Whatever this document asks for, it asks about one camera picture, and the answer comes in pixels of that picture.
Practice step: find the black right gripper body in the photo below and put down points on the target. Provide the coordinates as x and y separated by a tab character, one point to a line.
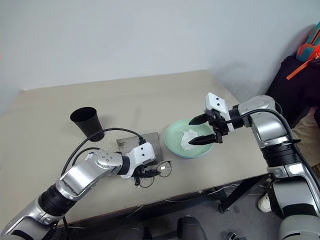
218	126

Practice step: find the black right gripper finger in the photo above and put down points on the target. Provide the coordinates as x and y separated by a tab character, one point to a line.
202	140
198	120

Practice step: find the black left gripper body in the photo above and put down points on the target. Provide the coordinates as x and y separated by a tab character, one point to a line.
139	172

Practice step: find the black thin-rimmed glasses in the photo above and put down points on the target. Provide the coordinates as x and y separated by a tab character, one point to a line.
163	170

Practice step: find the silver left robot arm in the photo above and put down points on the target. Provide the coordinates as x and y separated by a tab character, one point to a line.
82	175

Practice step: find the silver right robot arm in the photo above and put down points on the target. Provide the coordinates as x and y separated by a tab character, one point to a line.
280	140

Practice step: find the black plastic cup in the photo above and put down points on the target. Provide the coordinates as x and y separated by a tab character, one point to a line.
87	123

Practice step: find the crumpled white tissue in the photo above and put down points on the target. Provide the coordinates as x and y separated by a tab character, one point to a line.
188	140

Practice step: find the round light green plate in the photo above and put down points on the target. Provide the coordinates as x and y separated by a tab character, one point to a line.
175	145

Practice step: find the grey square plate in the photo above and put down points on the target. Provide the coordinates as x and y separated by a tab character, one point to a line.
130	143

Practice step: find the dark rounded shape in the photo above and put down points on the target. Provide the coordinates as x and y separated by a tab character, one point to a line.
136	232
191	228

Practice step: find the black metal table leg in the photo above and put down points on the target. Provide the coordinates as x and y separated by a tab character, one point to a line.
240	192

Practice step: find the person in black jacket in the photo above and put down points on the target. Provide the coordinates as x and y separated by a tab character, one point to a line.
295	90

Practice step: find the white shoe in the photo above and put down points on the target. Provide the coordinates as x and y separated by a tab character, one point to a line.
264	203

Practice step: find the teal and orange backpack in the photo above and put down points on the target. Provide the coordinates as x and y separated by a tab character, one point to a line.
310	47

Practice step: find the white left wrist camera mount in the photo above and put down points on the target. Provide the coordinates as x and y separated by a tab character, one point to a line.
143	153

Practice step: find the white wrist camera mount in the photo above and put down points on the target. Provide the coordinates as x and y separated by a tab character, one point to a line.
217	102
143	153

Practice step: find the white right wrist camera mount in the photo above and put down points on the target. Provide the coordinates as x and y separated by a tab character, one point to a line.
217	102

